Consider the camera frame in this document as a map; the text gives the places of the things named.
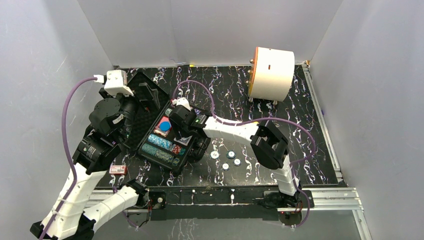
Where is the black poker chip case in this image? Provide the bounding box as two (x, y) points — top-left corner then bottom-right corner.
(125, 71), (211, 174)

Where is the blue playing card deck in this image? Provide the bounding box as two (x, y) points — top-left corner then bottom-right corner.
(174, 136), (192, 146)

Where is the blue round dealer button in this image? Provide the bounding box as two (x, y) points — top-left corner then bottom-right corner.
(159, 121), (172, 132)

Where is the small white chip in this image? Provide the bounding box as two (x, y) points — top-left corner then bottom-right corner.
(221, 163), (230, 171)

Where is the green orange chip row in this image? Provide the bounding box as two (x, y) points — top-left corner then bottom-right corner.
(165, 108), (172, 117)

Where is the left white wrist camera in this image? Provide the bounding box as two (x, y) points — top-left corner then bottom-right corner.
(93, 69), (134, 97)

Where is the small red white box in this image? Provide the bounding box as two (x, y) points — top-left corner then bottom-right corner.
(109, 165), (128, 175)

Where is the light blue chip ten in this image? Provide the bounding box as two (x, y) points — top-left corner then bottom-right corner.
(210, 150), (220, 160)

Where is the red playing card deck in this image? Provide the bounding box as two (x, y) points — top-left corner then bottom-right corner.
(153, 116), (172, 137)

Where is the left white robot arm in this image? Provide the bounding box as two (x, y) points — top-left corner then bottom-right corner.
(30, 80), (152, 240)

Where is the light blue chip row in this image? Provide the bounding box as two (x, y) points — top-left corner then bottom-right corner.
(147, 134), (186, 156)

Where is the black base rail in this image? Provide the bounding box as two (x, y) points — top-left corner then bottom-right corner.
(128, 185), (315, 223)

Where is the teal green chip row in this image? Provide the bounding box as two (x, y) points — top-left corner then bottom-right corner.
(141, 143), (180, 166)

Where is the white orange cylindrical device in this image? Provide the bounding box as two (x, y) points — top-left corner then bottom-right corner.
(247, 46), (295, 105)

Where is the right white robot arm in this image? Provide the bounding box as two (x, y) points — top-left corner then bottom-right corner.
(168, 102), (302, 207)

